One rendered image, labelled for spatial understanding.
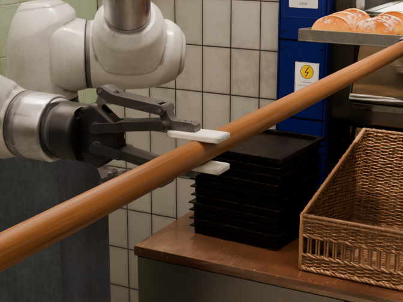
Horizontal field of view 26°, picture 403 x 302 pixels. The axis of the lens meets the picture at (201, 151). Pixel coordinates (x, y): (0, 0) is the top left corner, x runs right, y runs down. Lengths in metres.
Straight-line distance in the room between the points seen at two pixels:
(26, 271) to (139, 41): 0.60
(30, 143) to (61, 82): 0.82
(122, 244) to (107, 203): 2.30
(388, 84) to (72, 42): 1.02
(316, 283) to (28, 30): 0.92
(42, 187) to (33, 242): 1.20
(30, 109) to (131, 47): 0.76
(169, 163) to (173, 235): 1.53
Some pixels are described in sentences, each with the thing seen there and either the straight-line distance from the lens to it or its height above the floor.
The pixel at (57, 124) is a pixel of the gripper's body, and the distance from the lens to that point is 1.10.
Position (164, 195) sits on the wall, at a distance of 2.98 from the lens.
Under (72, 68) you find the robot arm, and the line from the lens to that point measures 1.93.
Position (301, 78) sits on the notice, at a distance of 2.63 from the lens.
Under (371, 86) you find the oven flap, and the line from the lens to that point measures 2.58.
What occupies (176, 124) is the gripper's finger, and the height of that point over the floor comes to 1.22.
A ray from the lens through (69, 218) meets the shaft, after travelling 0.80.
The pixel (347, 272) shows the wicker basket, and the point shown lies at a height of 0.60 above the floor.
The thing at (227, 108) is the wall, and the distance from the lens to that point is 2.78.
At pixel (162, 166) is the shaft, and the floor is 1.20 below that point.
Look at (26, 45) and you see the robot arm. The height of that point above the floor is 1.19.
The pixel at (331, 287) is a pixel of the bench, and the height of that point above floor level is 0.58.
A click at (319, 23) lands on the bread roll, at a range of 2.05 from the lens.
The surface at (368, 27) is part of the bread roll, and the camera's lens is 2.01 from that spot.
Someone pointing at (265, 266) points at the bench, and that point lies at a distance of 2.27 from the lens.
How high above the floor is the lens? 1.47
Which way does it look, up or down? 16 degrees down
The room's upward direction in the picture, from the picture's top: straight up
